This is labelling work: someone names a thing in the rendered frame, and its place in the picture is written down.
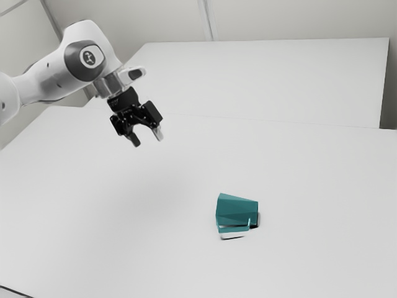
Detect teal faceted mug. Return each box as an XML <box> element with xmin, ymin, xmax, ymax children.
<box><xmin>215</xmin><ymin>192</ymin><xmax>259</xmax><ymax>235</ymax></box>

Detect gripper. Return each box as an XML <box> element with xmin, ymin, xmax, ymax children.
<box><xmin>107</xmin><ymin>86</ymin><xmax>164</xmax><ymax>148</ymax></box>

